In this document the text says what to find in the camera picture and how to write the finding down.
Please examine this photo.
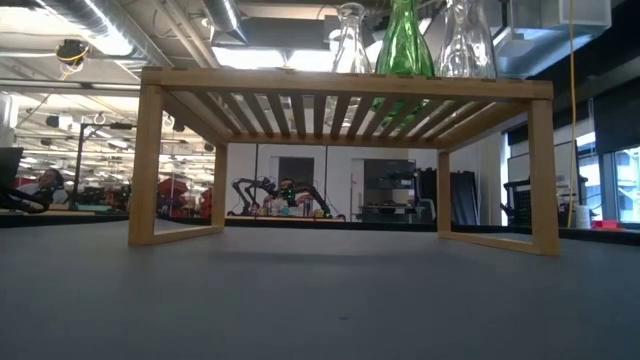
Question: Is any tall clear glass carafe vase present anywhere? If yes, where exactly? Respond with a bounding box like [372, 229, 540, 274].
[324, 2, 375, 129]

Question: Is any conical green glass vase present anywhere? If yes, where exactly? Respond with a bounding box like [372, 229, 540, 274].
[374, 0, 436, 77]

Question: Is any clear swirl glass vase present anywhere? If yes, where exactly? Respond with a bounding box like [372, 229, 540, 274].
[434, 0, 499, 79]

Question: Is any wooden slatted shelf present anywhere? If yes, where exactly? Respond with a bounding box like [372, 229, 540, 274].
[128, 66, 561, 258]

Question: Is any person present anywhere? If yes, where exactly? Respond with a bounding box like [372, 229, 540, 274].
[269, 177, 307, 217]
[13, 168, 69, 207]

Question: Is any dark curtain panel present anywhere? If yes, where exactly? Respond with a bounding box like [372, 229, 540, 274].
[415, 167, 480, 227]

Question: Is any red cabinet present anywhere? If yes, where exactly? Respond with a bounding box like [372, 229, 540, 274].
[157, 177, 190, 217]

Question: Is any black crate cart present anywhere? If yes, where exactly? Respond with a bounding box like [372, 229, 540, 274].
[502, 178, 532, 227]

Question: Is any black metal stand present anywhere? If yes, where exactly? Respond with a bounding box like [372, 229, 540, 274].
[71, 121, 135, 210]

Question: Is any white paper roll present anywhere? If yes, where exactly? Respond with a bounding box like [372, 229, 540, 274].
[574, 203, 592, 230]

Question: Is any red tray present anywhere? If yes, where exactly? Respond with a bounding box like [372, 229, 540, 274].
[591, 218, 625, 232]

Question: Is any dark monitor screen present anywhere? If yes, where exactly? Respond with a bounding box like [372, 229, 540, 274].
[0, 146, 25, 190]

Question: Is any dark wall tool panel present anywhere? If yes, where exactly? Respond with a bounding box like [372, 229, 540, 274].
[363, 158, 417, 191]

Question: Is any silver ceiling air duct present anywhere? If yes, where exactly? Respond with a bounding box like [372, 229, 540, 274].
[407, 0, 614, 80]

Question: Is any yellow hanging cable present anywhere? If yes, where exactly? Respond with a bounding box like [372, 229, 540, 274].
[566, 0, 580, 230]

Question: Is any ribbed round air duct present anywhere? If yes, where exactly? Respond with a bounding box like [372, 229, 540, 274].
[39, 0, 174, 69]

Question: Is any black ceiling cable reel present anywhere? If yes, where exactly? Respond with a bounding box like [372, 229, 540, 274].
[54, 38, 92, 67]

